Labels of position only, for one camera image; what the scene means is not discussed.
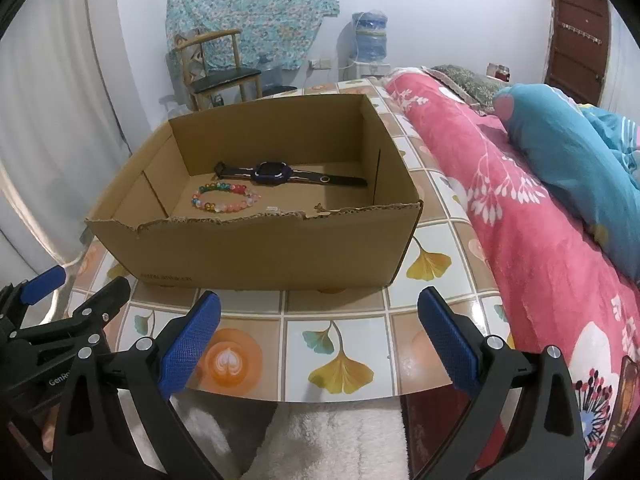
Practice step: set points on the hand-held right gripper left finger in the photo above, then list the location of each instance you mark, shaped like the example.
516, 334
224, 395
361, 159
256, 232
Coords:
190, 345

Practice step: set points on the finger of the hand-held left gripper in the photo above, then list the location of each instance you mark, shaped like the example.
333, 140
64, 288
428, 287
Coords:
45, 282
107, 297

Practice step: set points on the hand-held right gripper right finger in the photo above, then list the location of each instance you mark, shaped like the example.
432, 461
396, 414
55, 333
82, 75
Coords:
447, 342

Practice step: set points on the brown cardboard box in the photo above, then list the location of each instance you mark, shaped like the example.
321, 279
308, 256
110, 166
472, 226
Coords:
250, 255

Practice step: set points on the purple kids smartwatch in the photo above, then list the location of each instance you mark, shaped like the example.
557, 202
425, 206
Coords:
272, 172

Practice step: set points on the person's left hand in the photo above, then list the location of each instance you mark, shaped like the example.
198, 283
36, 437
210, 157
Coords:
49, 430

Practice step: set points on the pink floral quilt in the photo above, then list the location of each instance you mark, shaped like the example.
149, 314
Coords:
500, 260

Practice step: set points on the ginkgo print table cover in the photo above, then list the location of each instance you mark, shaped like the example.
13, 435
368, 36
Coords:
350, 320

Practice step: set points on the white fluffy blanket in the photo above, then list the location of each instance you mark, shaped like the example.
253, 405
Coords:
325, 445

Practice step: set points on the white curtain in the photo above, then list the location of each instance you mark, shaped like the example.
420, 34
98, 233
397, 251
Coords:
50, 110

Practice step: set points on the clear plastic bags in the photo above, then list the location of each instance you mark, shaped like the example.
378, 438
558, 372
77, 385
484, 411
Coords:
172, 110

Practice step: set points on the blue pillow with pink end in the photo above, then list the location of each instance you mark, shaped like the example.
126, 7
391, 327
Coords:
560, 150

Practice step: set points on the wooden chair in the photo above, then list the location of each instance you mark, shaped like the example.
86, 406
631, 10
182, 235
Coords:
225, 77

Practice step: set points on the dark floral pillow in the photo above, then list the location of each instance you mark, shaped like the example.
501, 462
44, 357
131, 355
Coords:
465, 80

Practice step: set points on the light blue striped quilt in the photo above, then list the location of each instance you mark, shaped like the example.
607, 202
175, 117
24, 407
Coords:
620, 130

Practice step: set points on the empty blue water jug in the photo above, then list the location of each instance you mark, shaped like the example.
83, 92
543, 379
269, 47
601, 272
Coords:
272, 77

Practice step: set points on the white water dispenser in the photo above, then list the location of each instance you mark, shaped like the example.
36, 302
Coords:
372, 70

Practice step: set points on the blue water dispenser bottle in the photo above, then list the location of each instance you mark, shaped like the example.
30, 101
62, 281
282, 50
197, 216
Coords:
370, 35

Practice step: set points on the teal floral hanging cloth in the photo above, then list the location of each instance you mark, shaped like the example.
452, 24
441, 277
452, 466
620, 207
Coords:
250, 5

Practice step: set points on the brown wooden door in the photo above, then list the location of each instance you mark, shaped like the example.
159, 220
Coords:
580, 35

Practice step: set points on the white wall socket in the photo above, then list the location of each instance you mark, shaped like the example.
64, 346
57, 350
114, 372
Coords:
320, 64

